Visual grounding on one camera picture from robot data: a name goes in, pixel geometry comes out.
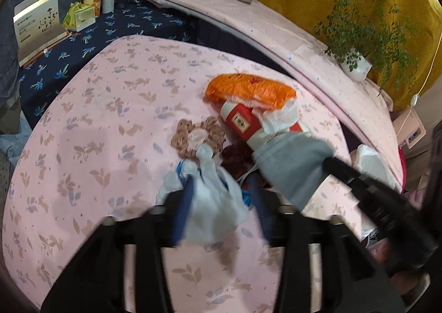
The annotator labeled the navy floral cloth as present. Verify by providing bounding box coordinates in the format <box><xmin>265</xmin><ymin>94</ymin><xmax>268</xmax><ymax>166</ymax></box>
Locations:
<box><xmin>19</xmin><ymin>0</ymin><xmax>194</xmax><ymax>120</ymax></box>

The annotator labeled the crumpled white tissue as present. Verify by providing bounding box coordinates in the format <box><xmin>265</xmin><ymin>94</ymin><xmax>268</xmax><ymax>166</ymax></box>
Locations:
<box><xmin>254</xmin><ymin>102</ymin><xmax>301</xmax><ymax>137</ymax></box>

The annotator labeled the green tissue pack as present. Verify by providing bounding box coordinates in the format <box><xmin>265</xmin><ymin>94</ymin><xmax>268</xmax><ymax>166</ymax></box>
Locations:
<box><xmin>61</xmin><ymin>2</ymin><xmax>96</xmax><ymax>32</ymax></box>

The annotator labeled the brown patterned wrapper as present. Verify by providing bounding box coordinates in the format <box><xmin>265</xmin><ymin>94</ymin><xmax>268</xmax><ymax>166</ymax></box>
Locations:
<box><xmin>171</xmin><ymin>116</ymin><xmax>227</xmax><ymax>160</ymax></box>

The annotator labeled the pink rabbit print tablecloth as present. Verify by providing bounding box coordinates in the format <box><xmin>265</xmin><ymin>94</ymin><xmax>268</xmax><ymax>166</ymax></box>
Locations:
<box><xmin>2</xmin><ymin>35</ymin><xmax>377</xmax><ymax>313</ymax></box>

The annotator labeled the small red label paper cup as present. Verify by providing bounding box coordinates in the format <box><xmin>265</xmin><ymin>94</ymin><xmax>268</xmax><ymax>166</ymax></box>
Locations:
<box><xmin>219</xmin><ymin>101</ymin><xmax>273</xmax><ymax>151</ymax></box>

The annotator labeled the orange plastic bag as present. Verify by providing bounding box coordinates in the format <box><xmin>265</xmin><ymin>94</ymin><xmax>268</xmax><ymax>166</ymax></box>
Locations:
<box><xmin>205</xmin><ymin>73</ymin><xmax>298</xmax><ymax>110</ymax></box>

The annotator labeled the dark red wrapper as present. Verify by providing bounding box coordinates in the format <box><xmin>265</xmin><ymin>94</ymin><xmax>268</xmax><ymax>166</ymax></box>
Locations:
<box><xmin>221</xmin><ymin>144</ymin><xmax>259</xmax><ymax>179</ymax></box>

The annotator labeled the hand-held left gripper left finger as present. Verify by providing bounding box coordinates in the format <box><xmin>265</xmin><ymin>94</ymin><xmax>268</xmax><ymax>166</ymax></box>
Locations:
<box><xmin>41</xmin><ymin>175</ymin><xmax>197</xmax><ymax>313</ymax></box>

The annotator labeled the white appliance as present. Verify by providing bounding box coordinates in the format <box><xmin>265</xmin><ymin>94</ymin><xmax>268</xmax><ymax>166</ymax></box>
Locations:
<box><xmin>394</xmin><ymin>107</ymin><xmax>427</xmax><ymax>158</ymax></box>

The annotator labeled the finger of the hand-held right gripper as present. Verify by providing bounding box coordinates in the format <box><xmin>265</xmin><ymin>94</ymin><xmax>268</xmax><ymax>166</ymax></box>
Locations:
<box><xmin>323</xmin><ymin>156</ymin><xmax>367</xmax><ymax>194</ymax></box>

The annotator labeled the grey cloth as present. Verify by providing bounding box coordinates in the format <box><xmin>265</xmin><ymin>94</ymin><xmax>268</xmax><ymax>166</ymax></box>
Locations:
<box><xmin>252</xmin><ymin>131</ymin><xmax>335</xmax><ymax>210</ymax></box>

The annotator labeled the trash bin with white liner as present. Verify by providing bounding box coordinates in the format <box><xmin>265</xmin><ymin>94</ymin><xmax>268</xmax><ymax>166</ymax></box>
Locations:
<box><xmin>350</xmin><ymin>144</ymin><xmax>403</xmax><ymax>193</ymax></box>

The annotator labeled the large red white paper cup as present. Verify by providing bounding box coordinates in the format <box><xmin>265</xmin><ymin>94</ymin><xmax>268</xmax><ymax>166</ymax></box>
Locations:
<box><xmin>288</xmin><ymin>121</ymin><xmax>313</xmax><ymax>137</ymax></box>

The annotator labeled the potted plant in white pot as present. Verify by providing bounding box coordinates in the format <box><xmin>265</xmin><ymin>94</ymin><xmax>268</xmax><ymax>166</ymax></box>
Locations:
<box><xmin>312</xmin><ymin>0</ymin><xmax>420</xmax><ymax>93</ymax></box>

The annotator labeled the white cable with switch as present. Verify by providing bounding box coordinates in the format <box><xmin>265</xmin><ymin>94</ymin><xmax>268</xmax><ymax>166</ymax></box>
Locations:
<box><xmin>411</xmin><ymin>40</ymin><xmax>442</xmax><ymax>106</ymax></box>

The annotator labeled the white plastic bag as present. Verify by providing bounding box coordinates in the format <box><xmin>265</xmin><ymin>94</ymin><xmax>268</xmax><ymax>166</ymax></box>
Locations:
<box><xmin>157</xmin><ymin>144</ymin><xmax>251</xmax><ymax>244</ymax></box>

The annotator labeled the pink dotted mattress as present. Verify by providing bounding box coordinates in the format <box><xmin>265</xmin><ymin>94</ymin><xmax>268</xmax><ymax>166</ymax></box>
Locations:
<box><xmin>140</xmin><ymin>0</ymin><xmax>404</xmax><ymax>193</ymax></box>

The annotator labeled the white cardboard box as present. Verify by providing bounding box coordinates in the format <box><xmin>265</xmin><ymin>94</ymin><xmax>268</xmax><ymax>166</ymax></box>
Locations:
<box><xmin>13</xmin><ymin>0</ymin><xmax>71</xmax><ymax>67</ymax></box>

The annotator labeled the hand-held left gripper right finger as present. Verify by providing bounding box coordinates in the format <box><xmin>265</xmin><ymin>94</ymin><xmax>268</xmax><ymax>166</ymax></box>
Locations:
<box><xmin>247</xmin><ymin>173</ymin><xmax>404</xmax><ymax>313</ymax></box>

